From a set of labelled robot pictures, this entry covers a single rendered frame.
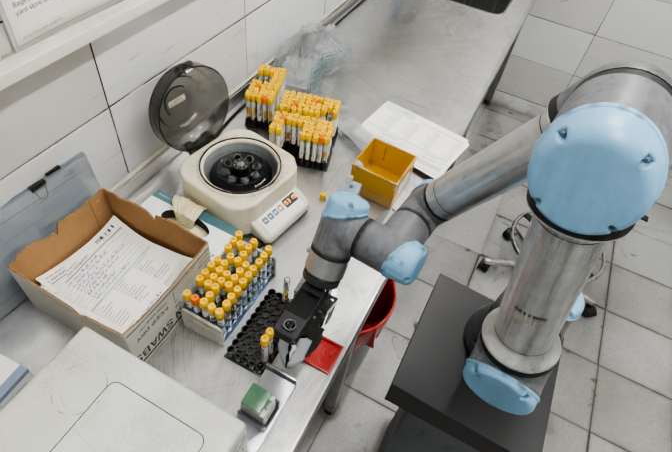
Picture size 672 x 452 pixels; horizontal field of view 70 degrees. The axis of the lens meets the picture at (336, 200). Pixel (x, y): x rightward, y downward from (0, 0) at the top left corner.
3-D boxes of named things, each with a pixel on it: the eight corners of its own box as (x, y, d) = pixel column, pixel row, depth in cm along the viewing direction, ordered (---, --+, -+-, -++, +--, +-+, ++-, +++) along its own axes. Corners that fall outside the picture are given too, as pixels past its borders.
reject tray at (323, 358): (328, 375, 97) (328, 374, 97) (299, 359, 99) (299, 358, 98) (343, 348, 101) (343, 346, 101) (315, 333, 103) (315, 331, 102)
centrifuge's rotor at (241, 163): (242, 215, 116) (241, 195, 110) (197, 184, 121) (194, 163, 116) (284, 181, 125) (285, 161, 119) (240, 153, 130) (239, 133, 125)
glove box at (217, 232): (216, 279, 109) (213, 255, 102) (133, 235, 115) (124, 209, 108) (247, 242, 117) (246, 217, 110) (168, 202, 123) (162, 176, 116)
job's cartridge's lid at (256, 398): (263, 416, 81) (263, 415, 80) (239, 402, 82) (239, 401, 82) (275, 396, 83) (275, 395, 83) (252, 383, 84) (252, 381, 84)
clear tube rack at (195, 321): (223, 348, 99) (221, 331, 93) (184, 325, 101) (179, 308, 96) (276, 275, 112) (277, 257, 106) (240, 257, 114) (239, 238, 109)
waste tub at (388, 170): (390, 211, 129) (397, 185, 122) (346, 190, 133) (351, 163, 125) (409, 182, 137) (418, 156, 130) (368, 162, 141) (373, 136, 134)
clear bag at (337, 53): (321, 81, 166) (324, 45, 156) (288, 58, 173) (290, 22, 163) (361, 63, 177) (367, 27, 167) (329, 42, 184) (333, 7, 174)
